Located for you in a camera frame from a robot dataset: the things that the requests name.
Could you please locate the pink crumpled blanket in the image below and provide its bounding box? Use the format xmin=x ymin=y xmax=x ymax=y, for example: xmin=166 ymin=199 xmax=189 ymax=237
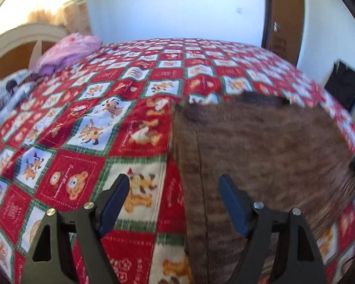
xmin=31 ymin=33 xmax=102 ymax=76

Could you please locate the red patchwork cartoon bedspread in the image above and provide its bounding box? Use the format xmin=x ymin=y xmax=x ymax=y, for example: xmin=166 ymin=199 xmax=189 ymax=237
xmin=0 ymin=39 xmax=355 ymax=283

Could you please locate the patterned beige curtain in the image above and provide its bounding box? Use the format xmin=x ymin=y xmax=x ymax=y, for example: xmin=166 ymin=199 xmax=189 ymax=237
xmin=27 ymin=1 xmax=92 ymax=35

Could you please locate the brown knitted sweater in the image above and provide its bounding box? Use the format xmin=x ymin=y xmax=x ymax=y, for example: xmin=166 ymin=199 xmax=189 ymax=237
xmin=171 ymin=95 xmax=355 ymax=283

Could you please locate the brown wooden door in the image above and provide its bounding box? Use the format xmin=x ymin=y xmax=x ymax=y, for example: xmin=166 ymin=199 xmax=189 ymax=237
xmin=262 ymin=0 xmax=305 ymax=66

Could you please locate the black folded stroller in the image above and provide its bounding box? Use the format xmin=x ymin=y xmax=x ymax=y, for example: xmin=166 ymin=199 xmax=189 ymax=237
xmin=324 ymin=60 xmax=355 ymax=113

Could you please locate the white patterned pillow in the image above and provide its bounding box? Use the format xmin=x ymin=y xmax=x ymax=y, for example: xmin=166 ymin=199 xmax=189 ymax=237
xmin=0 ymin=69 xmax=41 ymax=125

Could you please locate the cream wooden headboard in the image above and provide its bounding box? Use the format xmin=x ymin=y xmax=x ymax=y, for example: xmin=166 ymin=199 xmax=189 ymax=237
xmin=0 ymin=23 xmax=68 ymax=80

